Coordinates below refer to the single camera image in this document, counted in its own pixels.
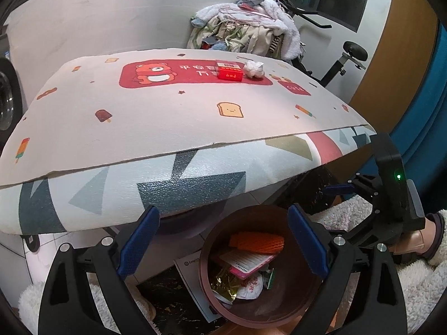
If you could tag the white paper booklet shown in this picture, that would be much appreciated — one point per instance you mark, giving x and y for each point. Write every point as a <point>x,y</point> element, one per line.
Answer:
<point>190,279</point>

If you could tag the black exercise bike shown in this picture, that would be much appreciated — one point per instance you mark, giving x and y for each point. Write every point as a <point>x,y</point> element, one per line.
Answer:
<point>335,69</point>

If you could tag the beige slipper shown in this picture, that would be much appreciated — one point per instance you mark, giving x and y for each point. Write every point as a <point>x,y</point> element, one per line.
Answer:
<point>139,300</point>

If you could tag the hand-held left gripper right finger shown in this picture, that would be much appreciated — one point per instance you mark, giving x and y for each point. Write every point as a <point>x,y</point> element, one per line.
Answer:
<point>309,240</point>

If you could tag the red box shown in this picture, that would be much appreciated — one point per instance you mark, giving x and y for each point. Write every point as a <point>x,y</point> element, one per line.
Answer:
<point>228,74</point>

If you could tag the brown wooden door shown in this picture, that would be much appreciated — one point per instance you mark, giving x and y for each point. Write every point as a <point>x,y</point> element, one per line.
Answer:
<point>401,59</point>

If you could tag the crumpled white tissue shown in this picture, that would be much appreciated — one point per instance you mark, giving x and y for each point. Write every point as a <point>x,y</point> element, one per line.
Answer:
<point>254,69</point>

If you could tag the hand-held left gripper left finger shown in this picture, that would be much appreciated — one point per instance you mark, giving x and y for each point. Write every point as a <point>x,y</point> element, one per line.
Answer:
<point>139,240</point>

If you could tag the clear green-printed wrapper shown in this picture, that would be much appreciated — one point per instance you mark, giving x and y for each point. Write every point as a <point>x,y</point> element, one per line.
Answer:
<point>269,279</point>

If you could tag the cartoon printed table mat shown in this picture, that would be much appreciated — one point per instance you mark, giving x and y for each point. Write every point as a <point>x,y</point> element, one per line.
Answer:
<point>139,111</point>

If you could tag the white fuzzy clothing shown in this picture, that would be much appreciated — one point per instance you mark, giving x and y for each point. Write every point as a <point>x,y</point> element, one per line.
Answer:
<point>426,286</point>

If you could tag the person's right hand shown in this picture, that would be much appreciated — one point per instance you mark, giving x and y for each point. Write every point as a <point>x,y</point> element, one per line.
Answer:
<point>412,242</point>

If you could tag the dark window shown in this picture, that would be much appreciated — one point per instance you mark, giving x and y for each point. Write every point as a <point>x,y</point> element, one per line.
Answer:
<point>342,0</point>

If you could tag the orange foam net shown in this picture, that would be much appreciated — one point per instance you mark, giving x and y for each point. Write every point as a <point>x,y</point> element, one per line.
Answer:
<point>258,243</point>

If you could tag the blue curtain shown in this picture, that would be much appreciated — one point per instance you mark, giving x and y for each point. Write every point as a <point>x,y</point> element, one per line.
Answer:
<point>426,111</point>

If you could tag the gold foil wrapper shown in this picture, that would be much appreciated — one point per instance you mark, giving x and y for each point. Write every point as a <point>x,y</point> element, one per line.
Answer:
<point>223,284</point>

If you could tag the pile of clothes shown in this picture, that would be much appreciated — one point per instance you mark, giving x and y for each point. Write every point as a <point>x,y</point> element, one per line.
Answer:
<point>244,28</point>

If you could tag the brown trash bin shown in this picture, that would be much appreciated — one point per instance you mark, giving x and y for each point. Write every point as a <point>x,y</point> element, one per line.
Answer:
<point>279,307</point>

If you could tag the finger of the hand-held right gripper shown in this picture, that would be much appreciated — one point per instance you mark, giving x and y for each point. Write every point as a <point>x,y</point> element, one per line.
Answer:
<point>359,228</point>
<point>338,190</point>

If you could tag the pink packet with white label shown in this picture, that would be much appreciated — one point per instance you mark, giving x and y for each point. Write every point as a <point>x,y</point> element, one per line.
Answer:
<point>244,261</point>

